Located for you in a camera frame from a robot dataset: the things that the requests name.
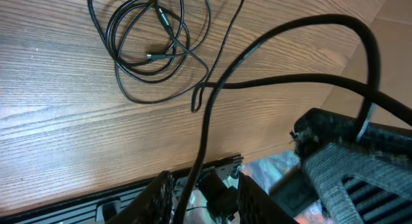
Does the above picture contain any colourful patterned floor mat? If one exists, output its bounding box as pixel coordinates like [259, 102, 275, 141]
[180, 149, 326, 224]

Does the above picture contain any thick black cable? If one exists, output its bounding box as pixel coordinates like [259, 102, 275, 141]
[173, 14, 412, 224]

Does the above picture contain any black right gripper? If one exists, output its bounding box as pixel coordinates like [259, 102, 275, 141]
[292, 108, 411, 223]

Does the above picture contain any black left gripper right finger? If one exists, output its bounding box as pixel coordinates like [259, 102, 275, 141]
[238, 173, 298, 224]

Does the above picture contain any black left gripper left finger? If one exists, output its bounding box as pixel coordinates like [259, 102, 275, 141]
[106, 171, 174, 224]

